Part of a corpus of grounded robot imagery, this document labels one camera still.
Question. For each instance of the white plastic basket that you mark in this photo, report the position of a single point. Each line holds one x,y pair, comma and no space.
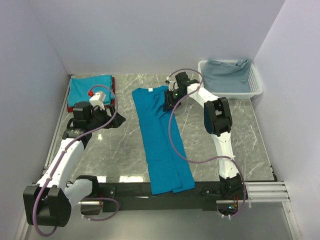
253,79

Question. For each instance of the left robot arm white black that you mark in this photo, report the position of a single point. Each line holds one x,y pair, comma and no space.
49,202

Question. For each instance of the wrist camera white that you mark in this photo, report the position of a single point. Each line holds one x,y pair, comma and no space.
172,85
97,99

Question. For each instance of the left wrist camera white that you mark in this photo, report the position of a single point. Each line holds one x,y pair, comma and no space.
97,99

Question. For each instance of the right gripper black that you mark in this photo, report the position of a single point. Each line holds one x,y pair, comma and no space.
169,104

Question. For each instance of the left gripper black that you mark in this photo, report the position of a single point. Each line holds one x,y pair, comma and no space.
107,118

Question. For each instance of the grey blue t shirt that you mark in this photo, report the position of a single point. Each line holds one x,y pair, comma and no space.
224,77

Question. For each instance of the folded light teal t shirt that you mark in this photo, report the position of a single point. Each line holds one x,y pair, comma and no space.
82,90

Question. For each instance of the aluminium rail frame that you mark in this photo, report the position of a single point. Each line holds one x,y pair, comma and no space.
257,191

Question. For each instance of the black base beam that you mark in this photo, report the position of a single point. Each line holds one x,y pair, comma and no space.
134,196

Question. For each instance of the folded red t shirt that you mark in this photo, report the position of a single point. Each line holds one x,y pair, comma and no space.
113,85

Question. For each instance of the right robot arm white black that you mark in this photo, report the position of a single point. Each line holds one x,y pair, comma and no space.
217,122

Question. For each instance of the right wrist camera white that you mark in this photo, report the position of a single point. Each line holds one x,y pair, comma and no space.
172,85

